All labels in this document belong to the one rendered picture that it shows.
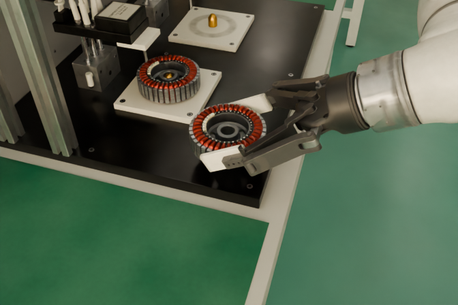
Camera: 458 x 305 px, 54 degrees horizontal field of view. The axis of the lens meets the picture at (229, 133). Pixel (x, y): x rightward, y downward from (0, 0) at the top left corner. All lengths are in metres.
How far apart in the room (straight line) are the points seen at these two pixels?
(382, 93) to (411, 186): 1.31
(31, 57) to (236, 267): 0.38
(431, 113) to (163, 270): 0.37
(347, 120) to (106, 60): 0.48
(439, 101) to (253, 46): 0.53
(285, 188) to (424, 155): 1.32
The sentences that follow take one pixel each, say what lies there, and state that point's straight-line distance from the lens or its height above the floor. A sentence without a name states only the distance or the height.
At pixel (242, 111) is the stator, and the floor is 0.84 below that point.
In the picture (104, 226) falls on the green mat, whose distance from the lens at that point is 0.67.
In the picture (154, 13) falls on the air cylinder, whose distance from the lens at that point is 1.03.
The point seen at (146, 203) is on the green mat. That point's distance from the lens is 0.68.
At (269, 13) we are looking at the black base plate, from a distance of 1.11.
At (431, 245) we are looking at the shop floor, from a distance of 1.67.
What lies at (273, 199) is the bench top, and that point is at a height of 0.75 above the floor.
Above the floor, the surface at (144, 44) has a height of 0.88.
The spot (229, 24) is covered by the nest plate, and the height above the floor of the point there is 0.78.
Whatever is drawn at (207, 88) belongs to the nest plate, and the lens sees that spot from 0.83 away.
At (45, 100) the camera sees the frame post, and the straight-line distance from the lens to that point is 0.69.
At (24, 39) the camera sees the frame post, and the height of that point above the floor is 0.98.
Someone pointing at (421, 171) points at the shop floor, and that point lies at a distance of 1.90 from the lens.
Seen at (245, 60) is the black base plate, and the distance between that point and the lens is 0.93.
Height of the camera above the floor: 1.27
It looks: 42 degrees down
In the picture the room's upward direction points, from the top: straight up
